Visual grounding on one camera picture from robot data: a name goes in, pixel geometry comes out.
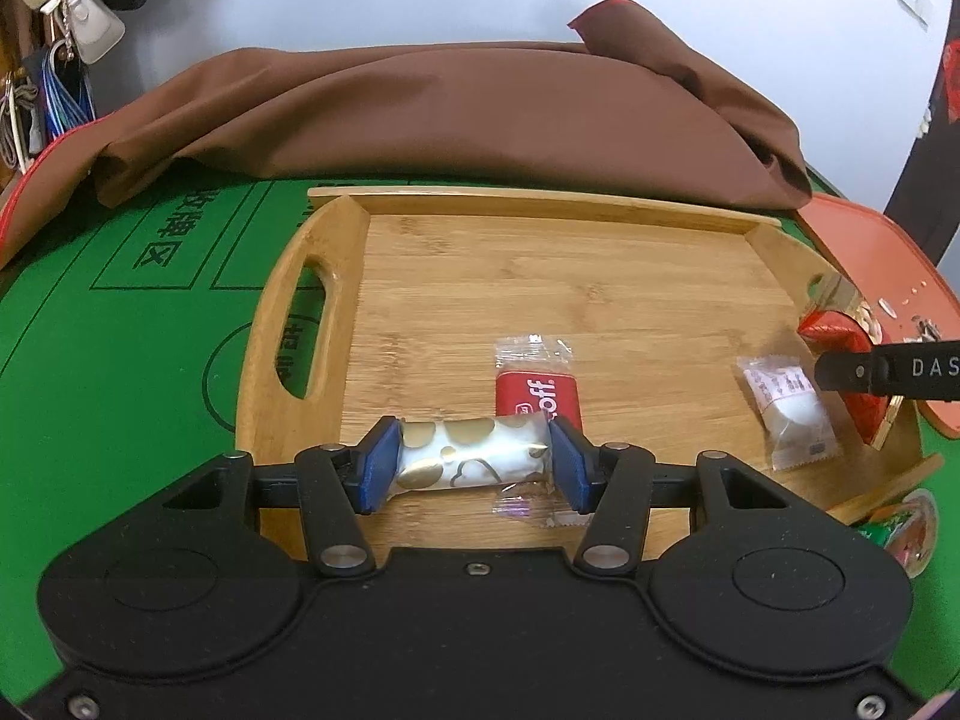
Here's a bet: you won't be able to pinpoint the white cable bundle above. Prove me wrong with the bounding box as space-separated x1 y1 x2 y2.
0 75 38 166

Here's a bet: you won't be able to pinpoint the blue straps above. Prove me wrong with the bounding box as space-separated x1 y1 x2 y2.
41 45 95 140

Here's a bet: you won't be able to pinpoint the red biscuit packet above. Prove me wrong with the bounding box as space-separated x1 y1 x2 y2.
491 332 593 531

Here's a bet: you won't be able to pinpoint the white gold-heart candy packet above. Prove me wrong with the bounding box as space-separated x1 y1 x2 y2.
390 414 557 494

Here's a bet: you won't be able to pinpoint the green felt table mat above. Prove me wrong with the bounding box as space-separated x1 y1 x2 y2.
0 161 960 616

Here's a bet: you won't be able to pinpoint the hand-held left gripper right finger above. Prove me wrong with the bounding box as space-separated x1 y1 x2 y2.
550 418 790 580

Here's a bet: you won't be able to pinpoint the scattered sunflower seeds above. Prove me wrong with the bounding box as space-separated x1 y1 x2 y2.
855 281 944 344

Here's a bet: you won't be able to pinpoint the dark brown door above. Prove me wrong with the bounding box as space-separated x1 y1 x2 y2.
881 37 960 278

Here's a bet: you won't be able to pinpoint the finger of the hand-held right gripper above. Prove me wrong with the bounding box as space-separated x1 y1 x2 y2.
814 337 960 401

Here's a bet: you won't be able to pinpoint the green snack packet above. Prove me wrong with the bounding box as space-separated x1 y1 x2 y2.
855 491 938 578

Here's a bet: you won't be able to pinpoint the red door decoration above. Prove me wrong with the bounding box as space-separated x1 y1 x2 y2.
937 41 960 125

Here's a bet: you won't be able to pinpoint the wooden tray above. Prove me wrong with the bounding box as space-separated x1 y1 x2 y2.
235 186 944 563

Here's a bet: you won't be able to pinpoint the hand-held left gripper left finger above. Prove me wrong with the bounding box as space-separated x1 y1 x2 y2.
156 415 404 580

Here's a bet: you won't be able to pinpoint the brown cloth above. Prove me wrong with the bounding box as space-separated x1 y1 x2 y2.
0 0 815 271

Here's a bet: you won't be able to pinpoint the cream handbag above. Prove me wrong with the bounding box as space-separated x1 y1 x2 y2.
64 0 126 65

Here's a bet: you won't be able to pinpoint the red and gold snack packet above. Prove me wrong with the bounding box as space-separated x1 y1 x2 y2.
796 274 912 452

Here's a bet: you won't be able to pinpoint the orange-red board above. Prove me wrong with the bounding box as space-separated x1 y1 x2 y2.
795 193 960 440

